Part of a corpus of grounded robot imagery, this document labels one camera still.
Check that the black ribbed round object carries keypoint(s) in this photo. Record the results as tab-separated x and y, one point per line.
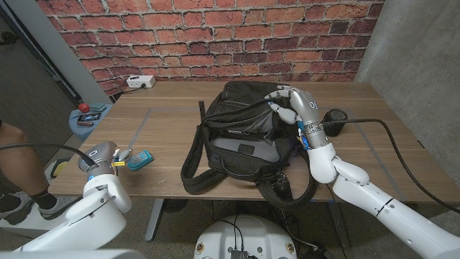
176	205

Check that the white power strip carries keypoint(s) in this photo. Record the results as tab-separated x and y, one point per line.
140	81

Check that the small red device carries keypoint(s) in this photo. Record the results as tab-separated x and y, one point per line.
85	124

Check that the yellow black round object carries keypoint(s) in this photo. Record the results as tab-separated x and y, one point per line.
59	168

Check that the brick wall backdrop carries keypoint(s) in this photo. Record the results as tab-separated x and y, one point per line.
215	36

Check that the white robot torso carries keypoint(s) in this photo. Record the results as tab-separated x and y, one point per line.
248	234

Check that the person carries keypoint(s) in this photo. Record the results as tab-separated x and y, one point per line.
18	162

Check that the blue round stool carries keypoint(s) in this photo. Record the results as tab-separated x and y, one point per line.
81	131

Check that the teal oval case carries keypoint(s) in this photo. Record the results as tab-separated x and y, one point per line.
141	160

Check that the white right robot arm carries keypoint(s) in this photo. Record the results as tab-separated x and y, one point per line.
395	216

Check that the grey table leg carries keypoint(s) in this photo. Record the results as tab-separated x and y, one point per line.
339	230
154	219

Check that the black backpack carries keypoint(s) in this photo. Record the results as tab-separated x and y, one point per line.
233	165

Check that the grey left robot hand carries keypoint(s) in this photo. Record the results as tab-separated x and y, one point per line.
98	154

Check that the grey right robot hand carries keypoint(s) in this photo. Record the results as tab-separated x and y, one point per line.
303	104

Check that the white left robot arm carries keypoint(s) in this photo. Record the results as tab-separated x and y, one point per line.
97	216

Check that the small teal box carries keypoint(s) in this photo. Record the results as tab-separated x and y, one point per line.
98	106

